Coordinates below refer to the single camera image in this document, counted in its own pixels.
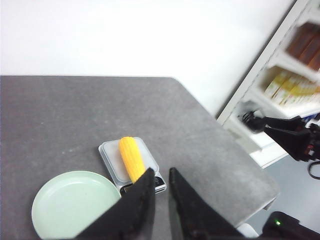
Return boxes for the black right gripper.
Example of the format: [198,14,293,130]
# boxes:
[263,116,320,162]

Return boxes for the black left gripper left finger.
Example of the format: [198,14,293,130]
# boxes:
[75,168,156,240]

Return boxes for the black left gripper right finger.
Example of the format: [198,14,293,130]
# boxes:
[168,167,246,240]

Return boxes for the yellow corn cob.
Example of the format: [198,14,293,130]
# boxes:
[118,136,146,184]

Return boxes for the yellow boxes on shelf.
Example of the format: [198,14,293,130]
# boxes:
[264,71,320,106]

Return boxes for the white storage shelf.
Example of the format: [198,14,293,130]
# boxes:
[217,0,320,168]

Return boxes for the green round plate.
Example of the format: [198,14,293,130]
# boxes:
[31,170,121,240]

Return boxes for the silver digital kitchen scale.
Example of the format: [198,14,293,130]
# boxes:
[98,136,167,196]

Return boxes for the brown boxes on shelf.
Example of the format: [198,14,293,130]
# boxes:
[286,22,320,72]

